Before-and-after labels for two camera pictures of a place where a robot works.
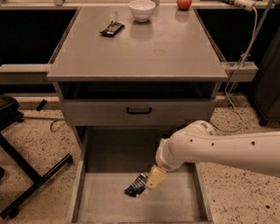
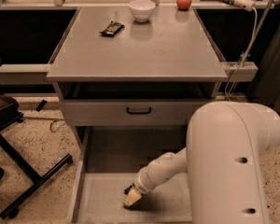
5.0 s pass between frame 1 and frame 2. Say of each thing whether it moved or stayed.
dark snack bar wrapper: stayed
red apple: stayed
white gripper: moved
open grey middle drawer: stayed
